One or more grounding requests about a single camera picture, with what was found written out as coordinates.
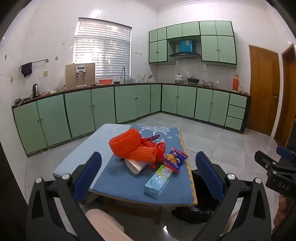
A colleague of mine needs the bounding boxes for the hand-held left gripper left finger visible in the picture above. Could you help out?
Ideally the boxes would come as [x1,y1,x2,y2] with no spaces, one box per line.
[25,152,102,241]

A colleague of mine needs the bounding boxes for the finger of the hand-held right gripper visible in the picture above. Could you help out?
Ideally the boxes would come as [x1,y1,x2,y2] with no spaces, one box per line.
[254,150,282,173]
[276,145,296,163]

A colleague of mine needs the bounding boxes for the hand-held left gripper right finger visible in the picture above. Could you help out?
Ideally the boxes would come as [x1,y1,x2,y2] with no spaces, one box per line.
[192,151,272,241]

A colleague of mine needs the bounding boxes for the black trash bag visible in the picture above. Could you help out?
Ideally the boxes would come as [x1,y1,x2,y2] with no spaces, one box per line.
[171,169,228,224]

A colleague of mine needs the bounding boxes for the white printed packet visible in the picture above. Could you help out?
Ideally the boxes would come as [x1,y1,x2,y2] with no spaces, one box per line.
[124,158,148,175]

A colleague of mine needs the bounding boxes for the red plastic bag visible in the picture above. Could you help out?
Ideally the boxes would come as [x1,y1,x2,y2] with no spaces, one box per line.
[141,137,167,169]

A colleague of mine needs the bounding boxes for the person's right hand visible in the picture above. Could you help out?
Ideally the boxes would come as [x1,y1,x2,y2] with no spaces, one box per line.
[274,195,289,228]

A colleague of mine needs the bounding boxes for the light blue table cover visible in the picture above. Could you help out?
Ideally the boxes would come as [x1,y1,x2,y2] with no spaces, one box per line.
[53,123,132,186]

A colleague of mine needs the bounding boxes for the blue snack packet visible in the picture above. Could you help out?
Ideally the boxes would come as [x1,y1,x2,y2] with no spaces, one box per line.
[163,147,189,173]

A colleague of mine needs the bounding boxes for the orange foam fruit net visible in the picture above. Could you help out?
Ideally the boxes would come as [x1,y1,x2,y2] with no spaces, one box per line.
[109,128,142,158]
[119,145,158,163]

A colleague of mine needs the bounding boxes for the green and white drink carton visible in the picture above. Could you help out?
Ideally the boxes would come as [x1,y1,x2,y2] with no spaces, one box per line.
[144,164,174,198]

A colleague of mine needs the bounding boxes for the person's beige trouser leg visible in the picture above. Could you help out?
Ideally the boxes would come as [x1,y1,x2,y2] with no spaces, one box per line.
[85,208,135,241]

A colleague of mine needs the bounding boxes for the low wooden table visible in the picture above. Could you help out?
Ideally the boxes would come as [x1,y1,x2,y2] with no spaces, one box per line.
[53,123,198,225]

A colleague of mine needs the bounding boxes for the green base cabinets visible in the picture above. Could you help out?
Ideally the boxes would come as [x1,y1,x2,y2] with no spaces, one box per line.
[11,83,251,158]

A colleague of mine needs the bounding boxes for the brown water purifier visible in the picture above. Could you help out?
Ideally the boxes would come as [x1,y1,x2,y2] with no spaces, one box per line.
[65,63,96,89]

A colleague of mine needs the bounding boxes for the black range hood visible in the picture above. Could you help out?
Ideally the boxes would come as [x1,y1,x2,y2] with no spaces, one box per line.
[168,52,201,61]

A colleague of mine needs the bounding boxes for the dark hanging towel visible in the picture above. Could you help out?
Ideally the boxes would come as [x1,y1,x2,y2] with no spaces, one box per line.
[21,62,33,77]

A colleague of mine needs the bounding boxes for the metal towel bar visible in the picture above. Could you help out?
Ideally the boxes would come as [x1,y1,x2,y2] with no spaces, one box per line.
[20,59,50,69]

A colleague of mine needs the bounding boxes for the white window blind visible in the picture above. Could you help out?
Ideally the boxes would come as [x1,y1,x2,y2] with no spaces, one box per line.
[73,18,132,78]

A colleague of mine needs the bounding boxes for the blue box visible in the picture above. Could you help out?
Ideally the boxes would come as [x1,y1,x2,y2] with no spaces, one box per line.
[179,39,194,53]

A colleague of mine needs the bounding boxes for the wooden door with handle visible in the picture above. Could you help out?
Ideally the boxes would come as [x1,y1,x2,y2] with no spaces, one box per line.
[248,45,281,137]

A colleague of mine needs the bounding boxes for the green wall cabinets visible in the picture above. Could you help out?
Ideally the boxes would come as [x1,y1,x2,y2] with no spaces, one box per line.
[148,20,238,69]

